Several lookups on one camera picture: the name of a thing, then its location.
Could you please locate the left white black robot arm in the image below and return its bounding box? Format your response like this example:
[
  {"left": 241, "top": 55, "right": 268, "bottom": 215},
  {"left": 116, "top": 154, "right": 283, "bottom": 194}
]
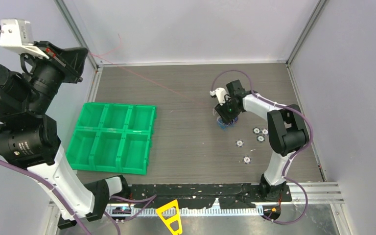
[{"left": 0, "top": 41, "right": 131, "bottom": 229}]

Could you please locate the blue poker chip near front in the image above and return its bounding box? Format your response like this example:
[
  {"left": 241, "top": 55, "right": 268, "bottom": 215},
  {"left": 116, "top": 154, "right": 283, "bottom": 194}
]
[{"left": 243, "top": 156, "right": 251, "bottom": 164}]

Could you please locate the multicolour cable bundle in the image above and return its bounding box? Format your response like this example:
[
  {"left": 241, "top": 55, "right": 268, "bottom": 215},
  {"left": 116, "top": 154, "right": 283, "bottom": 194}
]
[{"left": 215, "top": 116, "right": 239, "bottom": 130}]

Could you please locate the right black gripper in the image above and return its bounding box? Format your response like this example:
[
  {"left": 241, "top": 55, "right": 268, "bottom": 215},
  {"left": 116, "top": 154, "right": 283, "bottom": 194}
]
[{"left": 215, "top": 95, "right": 243, "bottom": 124}]

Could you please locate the white slotted cable duct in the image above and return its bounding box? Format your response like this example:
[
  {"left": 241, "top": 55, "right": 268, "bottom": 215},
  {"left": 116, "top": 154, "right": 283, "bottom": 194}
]
[{"left": 105, "top": 206, "right": 264, "bottom": 217}]

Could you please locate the yellow triangular plastic piece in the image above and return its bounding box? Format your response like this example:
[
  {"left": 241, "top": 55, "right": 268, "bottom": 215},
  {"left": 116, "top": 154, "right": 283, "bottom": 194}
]
[{"left": 156, "top": 199, "right": 183, "bottom": 235}]

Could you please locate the dark green poker chip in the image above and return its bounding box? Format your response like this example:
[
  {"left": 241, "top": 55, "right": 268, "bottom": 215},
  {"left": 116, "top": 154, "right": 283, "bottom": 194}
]
[{"left": 256, "top": 135, "right": 265, "bottom": 142}]

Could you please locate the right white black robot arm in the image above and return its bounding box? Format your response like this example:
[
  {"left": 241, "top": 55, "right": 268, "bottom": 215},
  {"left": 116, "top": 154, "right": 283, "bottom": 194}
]
[{"left": 210, "top": 80, "right": 309, "bottom": 201}]

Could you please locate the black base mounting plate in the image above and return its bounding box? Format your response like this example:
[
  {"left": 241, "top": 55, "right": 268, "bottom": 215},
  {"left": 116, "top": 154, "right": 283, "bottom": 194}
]
[{"left": 117, "top": 183, "right": 292, "bottom": 209}]

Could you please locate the green six-compartment tray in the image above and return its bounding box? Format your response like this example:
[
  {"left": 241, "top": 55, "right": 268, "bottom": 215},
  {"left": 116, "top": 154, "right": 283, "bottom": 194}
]
[{"left": 66, "top": 102, "right": 157, "bottom": 175}]

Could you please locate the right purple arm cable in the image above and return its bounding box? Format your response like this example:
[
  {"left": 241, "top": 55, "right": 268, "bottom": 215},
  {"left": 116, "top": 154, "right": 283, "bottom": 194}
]
[{"left": 211, "top": 70, "right": 314, "bottom": 226}]

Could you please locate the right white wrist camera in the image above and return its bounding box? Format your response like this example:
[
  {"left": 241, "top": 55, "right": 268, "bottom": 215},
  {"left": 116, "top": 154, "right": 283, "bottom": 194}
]
[{"left": 210, "top": 88, "right": 230, "bottom": 106}]

